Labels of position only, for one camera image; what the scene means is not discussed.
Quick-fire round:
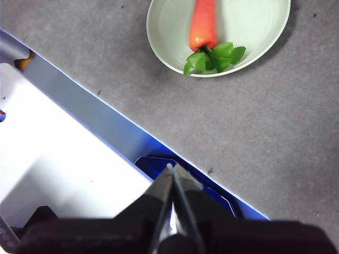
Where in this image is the orange carrot with green leaves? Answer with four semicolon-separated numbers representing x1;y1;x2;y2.
183;0;246;77

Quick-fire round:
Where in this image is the green plate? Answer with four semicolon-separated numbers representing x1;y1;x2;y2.
146;0;291;78

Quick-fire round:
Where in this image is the small orange-brown object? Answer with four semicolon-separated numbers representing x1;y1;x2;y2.
14;50;35;72

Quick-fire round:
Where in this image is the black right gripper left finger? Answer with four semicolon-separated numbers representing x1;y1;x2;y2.
15;163;173;254

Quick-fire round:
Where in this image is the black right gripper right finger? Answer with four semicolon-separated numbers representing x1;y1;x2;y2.
173;165;333;254

